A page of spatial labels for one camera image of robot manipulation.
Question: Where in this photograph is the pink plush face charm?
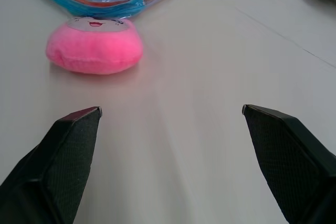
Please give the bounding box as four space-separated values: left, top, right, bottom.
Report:
46 17 144 75

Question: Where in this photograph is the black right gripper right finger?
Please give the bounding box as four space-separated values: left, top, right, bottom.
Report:
241 104 336 224

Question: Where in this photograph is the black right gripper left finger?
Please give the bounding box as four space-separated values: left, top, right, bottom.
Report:
0 106 103 224

